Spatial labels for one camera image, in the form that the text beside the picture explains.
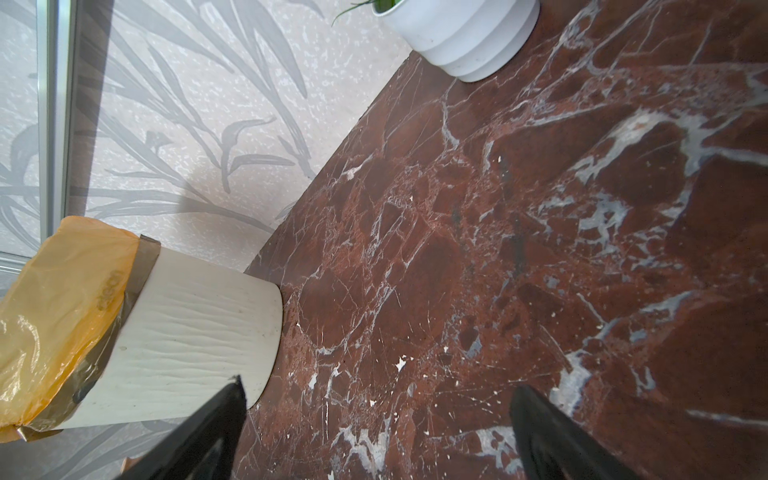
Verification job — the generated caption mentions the yellow plastic bin liner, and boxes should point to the yellow plastic bin liner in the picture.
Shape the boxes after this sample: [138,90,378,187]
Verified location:
[1,216,161,443]

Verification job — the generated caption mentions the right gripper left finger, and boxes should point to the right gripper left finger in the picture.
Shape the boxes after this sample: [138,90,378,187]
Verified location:
[120,376,247,480]

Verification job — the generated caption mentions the potted plant red flowers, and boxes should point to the potted plant red flowers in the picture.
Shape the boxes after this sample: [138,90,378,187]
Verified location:
[339,0,541,83]

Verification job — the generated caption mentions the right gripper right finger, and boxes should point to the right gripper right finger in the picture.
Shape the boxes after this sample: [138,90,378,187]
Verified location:
[510,384,638,479]

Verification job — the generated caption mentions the white ribbed trash bin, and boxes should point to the white ribbed trash bin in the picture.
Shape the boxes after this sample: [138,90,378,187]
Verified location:
[61,248,283,429]

